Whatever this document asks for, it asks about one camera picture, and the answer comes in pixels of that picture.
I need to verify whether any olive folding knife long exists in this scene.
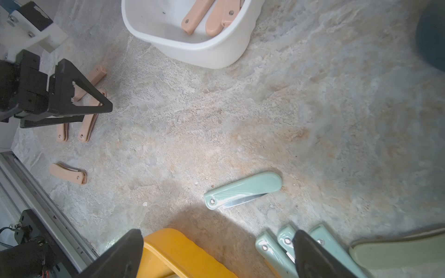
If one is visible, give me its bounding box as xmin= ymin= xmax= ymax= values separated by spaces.
xmin=349 ymin=229 xmax=445 ymax=270

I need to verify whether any pink folding knife front left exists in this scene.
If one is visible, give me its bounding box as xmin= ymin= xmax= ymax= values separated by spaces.
xmin=49 ymin=163 xmax=88 ymax=185

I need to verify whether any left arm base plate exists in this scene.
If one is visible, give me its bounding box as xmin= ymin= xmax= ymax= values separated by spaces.
xmin=1 ymin=209 xmax=79 ymax=278

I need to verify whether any yellow storage box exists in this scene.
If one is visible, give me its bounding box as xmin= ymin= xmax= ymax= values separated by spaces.
xmin=137 ymin=228 xmax=236 ymax=278

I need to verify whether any mint folding knife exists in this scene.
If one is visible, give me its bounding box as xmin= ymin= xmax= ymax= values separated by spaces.
xmin=255 ymin=231 xmax=299 ymax=278
xmin=309 ymin=224 xmax=367 ymax=278
xmin=277 ymin=224 xmax=296 ymax=262
xmin=204 ymin=171 xmax=283 ymax=210

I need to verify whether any white storage box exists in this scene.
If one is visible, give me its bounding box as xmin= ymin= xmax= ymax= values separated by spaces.
xmin=122 ymin=0 xmax=264 ymax=70

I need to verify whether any mint folding knife centre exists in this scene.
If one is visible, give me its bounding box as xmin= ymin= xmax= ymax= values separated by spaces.
xmin=204 ymin=171 xmax=283 ymax=210

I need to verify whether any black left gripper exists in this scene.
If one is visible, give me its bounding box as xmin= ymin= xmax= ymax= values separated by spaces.
xmin=1 ymin=1 xmax=113 ymax=129

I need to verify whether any mint folding knife upper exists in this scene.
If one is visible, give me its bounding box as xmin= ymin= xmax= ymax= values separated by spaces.
xmin=309 ymin=224 xmax=367 ymax=278

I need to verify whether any dark teal storage box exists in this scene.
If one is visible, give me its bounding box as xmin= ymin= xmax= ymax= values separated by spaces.
xmin=416 ymin=0 xmax=445 ymax=72

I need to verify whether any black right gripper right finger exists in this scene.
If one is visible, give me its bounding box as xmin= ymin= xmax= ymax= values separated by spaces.
xmin=293 ymin=230 xmax=356 ymax=278

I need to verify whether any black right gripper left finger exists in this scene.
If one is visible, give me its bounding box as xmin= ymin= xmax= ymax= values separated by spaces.
xmin=76 ymin=229 xmax=144 ymax=278

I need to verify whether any pink folding knife upright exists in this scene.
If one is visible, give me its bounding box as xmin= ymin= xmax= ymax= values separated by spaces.
xmin=56 ymin=123 xmax=69 ymax=142

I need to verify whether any mint folding knife middle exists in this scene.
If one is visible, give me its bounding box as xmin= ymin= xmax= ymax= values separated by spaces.
xmin=277 ymin=224 xmax=296 ymax=262

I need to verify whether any pink folding knife left stack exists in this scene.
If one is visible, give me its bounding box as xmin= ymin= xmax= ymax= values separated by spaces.
xmin=78 ymin=89 xmax=107 ymax=142

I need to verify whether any mint folding knife lower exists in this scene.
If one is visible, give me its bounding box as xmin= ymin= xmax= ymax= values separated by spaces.
xmin=255 ymin=231 xmax=299 ymax=278

